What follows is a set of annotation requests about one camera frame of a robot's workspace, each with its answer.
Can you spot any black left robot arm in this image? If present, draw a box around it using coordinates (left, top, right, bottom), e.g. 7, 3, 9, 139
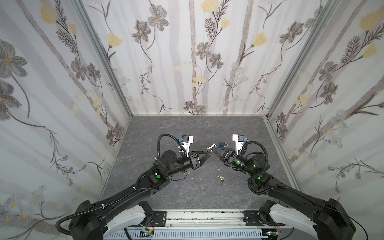
69, 151, 211, 240

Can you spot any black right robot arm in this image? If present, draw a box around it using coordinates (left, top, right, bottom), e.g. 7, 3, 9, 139
209, 146, 356, 240

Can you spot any brass and silver key bunch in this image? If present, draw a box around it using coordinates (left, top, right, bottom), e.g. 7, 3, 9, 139
217, 175, 225, 187

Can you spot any blue padlock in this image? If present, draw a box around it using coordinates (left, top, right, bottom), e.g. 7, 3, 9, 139
219, 142, 228, 148

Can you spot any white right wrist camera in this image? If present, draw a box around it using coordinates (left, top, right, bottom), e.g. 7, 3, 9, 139
233, 134, 248, 154

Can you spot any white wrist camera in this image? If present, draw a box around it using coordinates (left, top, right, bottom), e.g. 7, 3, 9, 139
233, 134, 248, 154
179, 135, 194, 157

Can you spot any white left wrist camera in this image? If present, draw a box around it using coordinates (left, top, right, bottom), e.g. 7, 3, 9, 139
179, 135, 194, 157

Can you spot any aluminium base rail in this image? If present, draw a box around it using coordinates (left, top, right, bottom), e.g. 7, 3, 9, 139
80, 209, 331, 232

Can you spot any white slotted cable duct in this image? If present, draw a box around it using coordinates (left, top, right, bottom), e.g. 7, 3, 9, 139
105, 229, 268, 240

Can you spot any black corrugated left cable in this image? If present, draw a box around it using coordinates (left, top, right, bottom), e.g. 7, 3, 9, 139
55, 133, 185, 236

